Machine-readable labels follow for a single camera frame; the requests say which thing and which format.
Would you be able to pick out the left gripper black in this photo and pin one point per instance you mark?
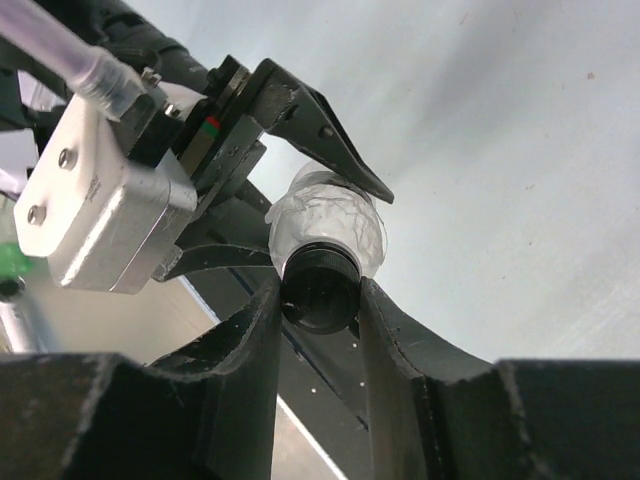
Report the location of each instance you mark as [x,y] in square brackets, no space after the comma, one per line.
[220,146]

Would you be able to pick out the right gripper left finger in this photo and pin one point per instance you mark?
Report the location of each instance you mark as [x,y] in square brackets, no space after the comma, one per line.
[205,411]

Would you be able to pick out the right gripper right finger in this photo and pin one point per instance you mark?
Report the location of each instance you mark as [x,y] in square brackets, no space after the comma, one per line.
[437,412]

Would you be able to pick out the short clear bottle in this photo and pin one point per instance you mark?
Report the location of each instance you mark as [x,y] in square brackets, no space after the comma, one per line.
[322,206]

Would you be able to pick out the black bottle cap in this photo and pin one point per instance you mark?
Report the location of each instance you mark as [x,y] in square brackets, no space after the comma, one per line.
[320,288]

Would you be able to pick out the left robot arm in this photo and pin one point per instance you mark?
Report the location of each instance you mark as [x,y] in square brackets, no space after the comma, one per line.
[144,154]

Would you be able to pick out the green soda bottle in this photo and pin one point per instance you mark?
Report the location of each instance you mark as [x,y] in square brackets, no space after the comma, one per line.
[13,262]

